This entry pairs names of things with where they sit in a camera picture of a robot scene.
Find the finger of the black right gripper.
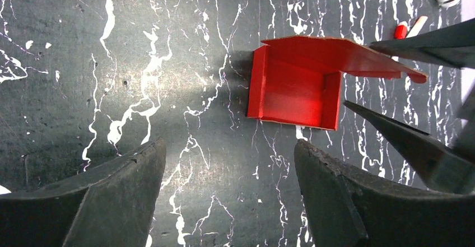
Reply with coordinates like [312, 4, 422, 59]
[369, 19, 474, 69]
[343, 100, 474, 194]

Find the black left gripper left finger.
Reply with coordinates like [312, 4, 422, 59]
[1, 139, 166, 246]

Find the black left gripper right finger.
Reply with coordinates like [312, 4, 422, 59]
[294, 139, 474, 246]

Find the red paper box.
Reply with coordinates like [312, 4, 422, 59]
[247, 36, 427, 131]

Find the pink capped white pen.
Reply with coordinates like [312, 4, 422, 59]
[406, 16, 428, 39]

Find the red capped white pen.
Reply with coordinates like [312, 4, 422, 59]
[394, 21, 408, 39]

